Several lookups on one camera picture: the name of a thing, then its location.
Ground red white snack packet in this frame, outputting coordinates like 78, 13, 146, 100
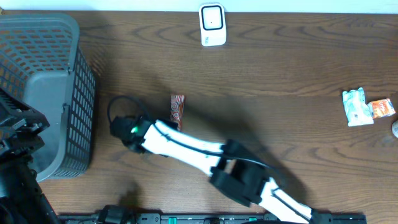
170, 95, 185, 131

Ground teal white wipes packet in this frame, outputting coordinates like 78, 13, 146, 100
342, 87, 374, 127

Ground orange Kleenex tissue pack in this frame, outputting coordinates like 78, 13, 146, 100
368, 98, 396, 119

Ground green lid white jar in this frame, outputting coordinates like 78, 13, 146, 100
391, 121, 398, 138

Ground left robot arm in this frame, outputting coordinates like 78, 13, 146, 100
1, 88, 60, 224

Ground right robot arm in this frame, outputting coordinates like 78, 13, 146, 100
110, 116, 326, 223

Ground white barcode scanner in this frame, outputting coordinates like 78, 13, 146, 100
199, 3, 227, 47

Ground grey plastic mesh basket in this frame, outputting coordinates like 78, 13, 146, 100
1, 14, 97, 181

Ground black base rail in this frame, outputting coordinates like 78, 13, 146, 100
58, 203, 368, 224

